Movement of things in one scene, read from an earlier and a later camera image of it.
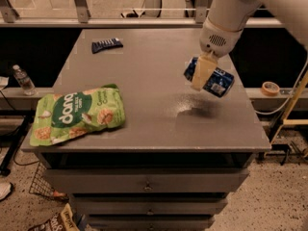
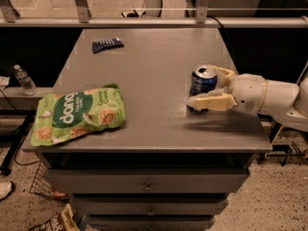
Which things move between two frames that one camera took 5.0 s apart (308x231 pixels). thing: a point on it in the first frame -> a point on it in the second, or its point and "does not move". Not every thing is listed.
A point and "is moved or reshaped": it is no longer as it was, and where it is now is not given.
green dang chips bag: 64,115 does not move
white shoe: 6,189 does not move
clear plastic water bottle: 24,81 does not move
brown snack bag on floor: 64,220 does not move
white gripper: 217,39 -> 248,91
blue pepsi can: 218,83 is moved or reshaped
